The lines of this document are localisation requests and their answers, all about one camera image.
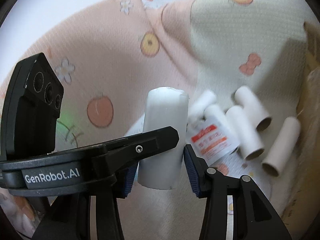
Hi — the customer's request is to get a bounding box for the blue white wipes packet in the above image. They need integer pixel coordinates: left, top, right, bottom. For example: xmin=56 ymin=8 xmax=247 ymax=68
xmin=125 ymin=114 xmax=145 ymax=137

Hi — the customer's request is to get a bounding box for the brown cardboard box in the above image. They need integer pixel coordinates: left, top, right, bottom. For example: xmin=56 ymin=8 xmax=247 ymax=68
xmin=282 ymin=22 xmax=320 ymax=239

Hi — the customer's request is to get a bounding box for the white paper roll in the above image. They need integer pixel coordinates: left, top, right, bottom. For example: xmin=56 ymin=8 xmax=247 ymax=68
xmin=138 ymin=87 xmax=189 ymax=190
xmin=226 ymin=105 xmax=265 ymax=160
xmin=188 ymin=90 xmax=216 ymax=121
xmin=234 ymin=86 xmax=272 ymax=131
xmin=261 ymin=116 xmax=301 ymax=177

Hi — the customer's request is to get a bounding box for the white red spout pouch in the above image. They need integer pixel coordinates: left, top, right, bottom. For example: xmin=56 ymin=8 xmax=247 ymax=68
xmin=186 ymin=116 xmax=240 ymax=166

